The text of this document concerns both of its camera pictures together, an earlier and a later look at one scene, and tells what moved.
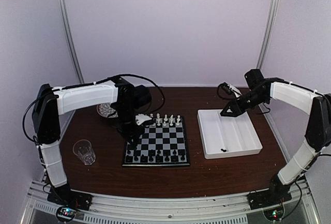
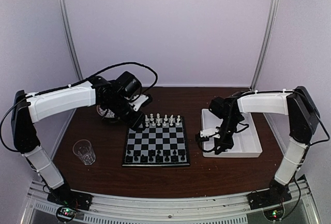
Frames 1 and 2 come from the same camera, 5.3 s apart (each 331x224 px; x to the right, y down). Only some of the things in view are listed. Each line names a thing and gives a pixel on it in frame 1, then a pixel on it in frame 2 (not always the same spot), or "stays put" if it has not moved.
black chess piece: x=143 y=158 stays put
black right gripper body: x=244 y=107 → x=230 y=124
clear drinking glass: x=82 y=148 stays put
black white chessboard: x=164 y=143 stays put
